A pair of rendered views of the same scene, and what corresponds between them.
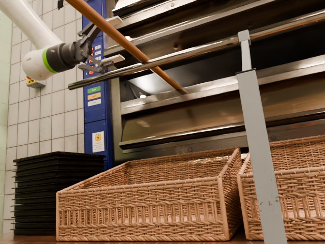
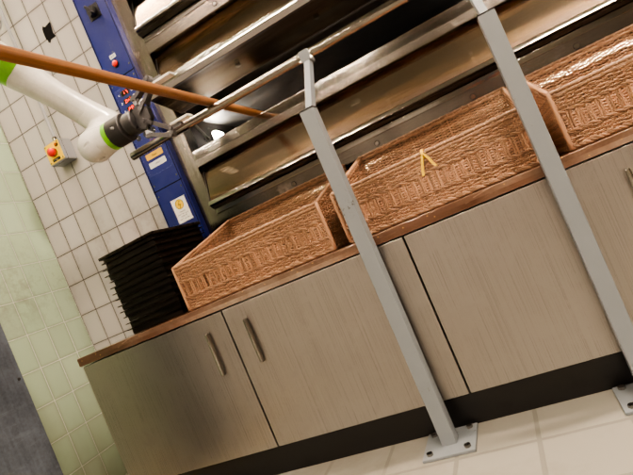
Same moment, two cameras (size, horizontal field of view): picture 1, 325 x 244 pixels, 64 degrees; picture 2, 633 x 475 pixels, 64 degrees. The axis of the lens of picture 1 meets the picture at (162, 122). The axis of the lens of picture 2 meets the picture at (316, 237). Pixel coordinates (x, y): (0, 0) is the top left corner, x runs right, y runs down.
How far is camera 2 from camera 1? 0.79 m
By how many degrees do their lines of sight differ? 13
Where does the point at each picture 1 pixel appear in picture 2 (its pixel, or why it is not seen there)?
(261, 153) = (334, 172)
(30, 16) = (60, 90)
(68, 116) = (128, 189)
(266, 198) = (346, 204)
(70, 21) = (75, 57)
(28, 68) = (89, 154)
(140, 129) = (227, 177)
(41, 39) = (84, 114)
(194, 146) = (297, 178)
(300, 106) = (394, 100)
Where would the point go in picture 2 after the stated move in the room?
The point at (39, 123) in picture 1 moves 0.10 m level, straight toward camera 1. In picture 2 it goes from (90, 210) to (91, 204)
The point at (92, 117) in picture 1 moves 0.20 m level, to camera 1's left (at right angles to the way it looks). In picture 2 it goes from (162, 182) to (118, 201)
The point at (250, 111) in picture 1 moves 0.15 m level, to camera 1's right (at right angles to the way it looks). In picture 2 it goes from (317, 141) to (370, 120)
